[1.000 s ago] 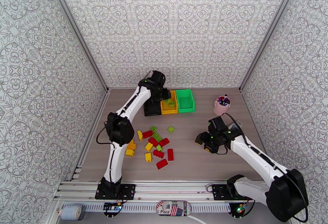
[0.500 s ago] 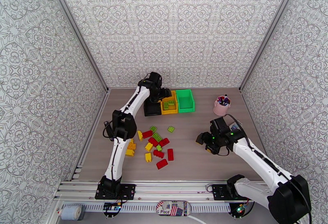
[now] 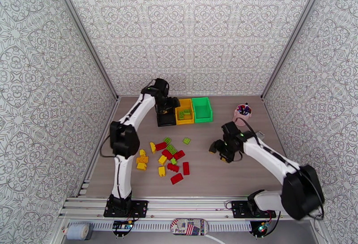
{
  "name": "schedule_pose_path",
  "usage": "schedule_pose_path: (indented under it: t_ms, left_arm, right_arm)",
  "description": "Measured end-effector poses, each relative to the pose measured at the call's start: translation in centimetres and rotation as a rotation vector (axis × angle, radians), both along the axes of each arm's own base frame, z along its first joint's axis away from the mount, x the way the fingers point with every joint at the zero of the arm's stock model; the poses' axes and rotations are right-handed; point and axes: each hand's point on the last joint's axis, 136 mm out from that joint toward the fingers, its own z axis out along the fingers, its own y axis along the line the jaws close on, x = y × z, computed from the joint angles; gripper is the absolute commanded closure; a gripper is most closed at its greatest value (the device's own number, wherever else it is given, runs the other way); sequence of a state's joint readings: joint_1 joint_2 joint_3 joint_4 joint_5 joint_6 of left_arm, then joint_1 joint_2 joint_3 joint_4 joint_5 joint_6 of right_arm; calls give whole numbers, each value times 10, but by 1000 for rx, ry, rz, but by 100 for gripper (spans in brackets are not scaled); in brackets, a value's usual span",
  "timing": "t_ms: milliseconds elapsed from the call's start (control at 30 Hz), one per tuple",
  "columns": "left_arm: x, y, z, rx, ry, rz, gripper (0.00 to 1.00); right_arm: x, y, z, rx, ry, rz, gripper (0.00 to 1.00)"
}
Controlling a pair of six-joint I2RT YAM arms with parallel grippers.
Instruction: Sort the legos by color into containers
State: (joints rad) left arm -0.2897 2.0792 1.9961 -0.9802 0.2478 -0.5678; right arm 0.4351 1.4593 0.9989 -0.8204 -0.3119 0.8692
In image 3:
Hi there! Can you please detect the black plastic bin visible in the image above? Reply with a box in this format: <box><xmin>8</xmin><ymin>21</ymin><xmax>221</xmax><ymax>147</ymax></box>
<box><xmin>156</xmin><ymin>105</ymin><xmax>177</xmax><ymax>127</ymax></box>

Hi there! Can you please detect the yellow plastic bin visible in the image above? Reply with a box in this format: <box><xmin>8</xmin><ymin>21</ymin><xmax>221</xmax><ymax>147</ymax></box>
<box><xmin>175</xmin><ymin>98</ymin><xmax>195</xmax><ymax>126</ymax></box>

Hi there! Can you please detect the pink cup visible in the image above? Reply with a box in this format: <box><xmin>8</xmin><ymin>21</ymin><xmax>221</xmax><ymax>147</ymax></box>
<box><xmin>232</xmin><ymin>103</ymin><xmax>252</xmax><ymax>127</ymax></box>

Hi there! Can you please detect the green plastic bin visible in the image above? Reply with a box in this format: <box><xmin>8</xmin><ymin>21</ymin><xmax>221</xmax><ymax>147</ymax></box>
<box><xmin>191</xmin><ymin>97</ymin><xmax>214</xmax><ymax>124</ymax></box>

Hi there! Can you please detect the flag print pencil case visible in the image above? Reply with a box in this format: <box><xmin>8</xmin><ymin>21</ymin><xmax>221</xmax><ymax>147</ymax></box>
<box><xmin>170</xmin><ymin>218</ymin><xmax>209</xmax><ymax>236</ymax></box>

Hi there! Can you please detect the circuit board with green light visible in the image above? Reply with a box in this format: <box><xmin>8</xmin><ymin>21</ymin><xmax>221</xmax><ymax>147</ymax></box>
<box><xmin>249</xmin><ymin>220</ymin><xmax>273</xmax><ymax>237</ymax></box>

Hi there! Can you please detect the small circuit board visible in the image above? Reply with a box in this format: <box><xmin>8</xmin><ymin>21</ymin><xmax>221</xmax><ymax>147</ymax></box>
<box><xmin>111</xmin><ymin>221</ymin><xmax>134</xmax><ymax>232</ymax></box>

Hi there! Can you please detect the grey tape roll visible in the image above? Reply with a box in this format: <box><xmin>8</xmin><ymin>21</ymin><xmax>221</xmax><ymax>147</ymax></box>
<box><xmin>66</xmin><ymin>223</ymin><xmax>91</xmax><ymax>240</ymax></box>

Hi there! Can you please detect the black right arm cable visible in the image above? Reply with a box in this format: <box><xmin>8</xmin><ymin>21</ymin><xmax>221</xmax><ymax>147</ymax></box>
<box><xmin>239</xmin><ymin>117</ymin><xmax>326</xmax><ymax>220</ymax></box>

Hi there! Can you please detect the aluminium side rail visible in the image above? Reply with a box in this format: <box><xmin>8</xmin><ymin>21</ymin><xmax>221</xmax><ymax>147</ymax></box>
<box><xmin>262</xmin><ymin>97</ymin><xmax>286</xmax><ymax>168</ymax></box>
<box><xmin>75</xmin><ymin>97</ymin><xmax>121</xmax><ymax>198</ymax></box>

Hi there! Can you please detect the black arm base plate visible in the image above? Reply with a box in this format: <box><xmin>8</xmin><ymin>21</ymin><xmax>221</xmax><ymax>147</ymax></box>
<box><xmin>103</xmin><ymin>200</ymin><xmax>149</xmax><ymax>219</ymax></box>
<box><xmin>231</xmin><ymin>200</ymin><xmax>277</xmax><ymax>219</ymax></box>

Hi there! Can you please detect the aluminium front rail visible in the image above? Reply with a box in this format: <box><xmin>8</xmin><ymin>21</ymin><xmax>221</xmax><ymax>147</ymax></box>
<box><xmin>59</xmin><ymin>195</ymin><xmax>322</xmax><ymax>222</ymax></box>

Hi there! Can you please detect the white cable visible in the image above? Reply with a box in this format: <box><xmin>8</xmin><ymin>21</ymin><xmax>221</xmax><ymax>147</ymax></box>
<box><xmin>208</xmin><ymin>234</ymin><xmax>226</xmax><ymax>244</ymax></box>

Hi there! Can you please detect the aluminium frame post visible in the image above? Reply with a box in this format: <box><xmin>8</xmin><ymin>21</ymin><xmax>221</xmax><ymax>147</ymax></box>
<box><xmin>47</xmin><ymin>0</ymin><xmax>121</xmax><ymax>102</ymax></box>
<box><xmin>260</xmin><ymin>0</ymin><xmax>335</xmax><ymax>101</ymax></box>

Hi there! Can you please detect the white slotted cable duct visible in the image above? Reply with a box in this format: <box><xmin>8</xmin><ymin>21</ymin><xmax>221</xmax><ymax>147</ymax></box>
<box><xmin>67</xmin><ymin>221</ymin><xmax>254</xmax><ymax>233</ymax></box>

